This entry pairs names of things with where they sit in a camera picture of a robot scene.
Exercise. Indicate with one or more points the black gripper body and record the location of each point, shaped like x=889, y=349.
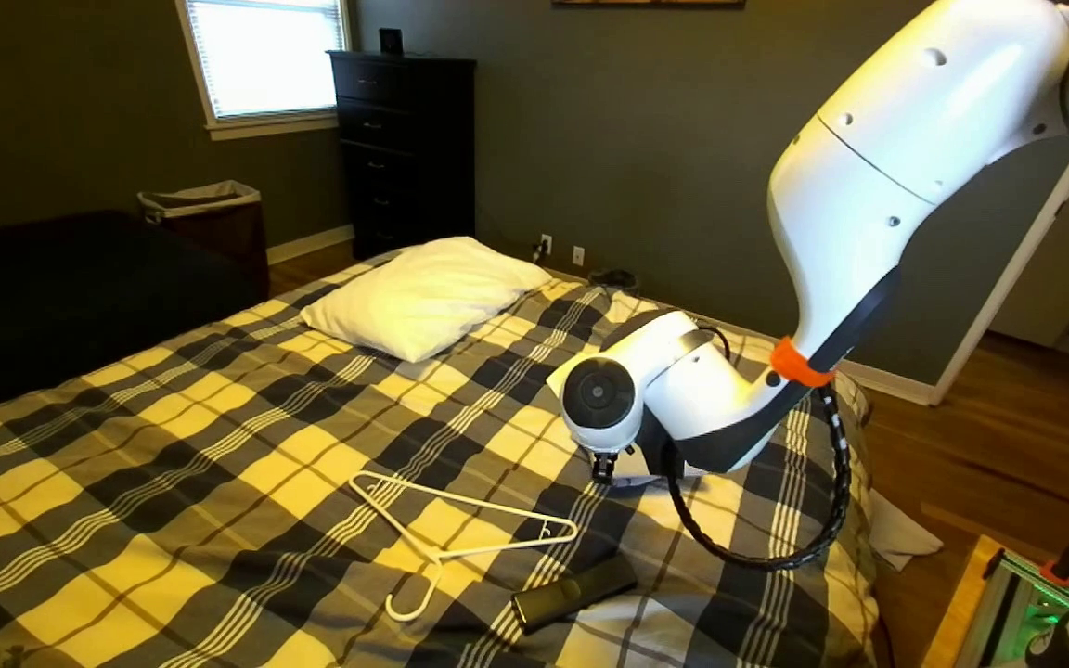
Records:
x=627, y=469

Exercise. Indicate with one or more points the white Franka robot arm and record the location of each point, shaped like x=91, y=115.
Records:
x=907, y=162

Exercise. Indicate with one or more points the white pillow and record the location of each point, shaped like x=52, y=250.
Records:
x=423, y=299

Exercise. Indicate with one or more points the white bed sheet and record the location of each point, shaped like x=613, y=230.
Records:
x=899, y=533

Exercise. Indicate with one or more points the brown wooden plank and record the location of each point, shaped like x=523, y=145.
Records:
x=955, y=605

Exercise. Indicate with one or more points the black chest of drawers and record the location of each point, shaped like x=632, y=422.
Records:
x=406, y=149

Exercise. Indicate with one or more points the yellow grey plaid comforter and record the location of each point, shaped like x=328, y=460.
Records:
x=188, y=496

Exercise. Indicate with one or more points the dark wooden nightstand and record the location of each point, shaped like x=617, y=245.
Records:
x=206, y=234

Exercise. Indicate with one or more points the small black object on dresser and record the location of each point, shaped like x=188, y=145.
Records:
x=392, y=41

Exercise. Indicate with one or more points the black futon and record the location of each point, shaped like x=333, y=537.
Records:
x=63, y=311

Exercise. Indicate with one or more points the white wall outlet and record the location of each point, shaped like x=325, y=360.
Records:
x=575, y=259
x=542, y=245

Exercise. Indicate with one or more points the teal metal frame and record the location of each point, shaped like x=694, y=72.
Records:
x=1011, y=614

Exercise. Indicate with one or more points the bright window with white frame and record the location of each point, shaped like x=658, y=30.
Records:
x=263, y=56

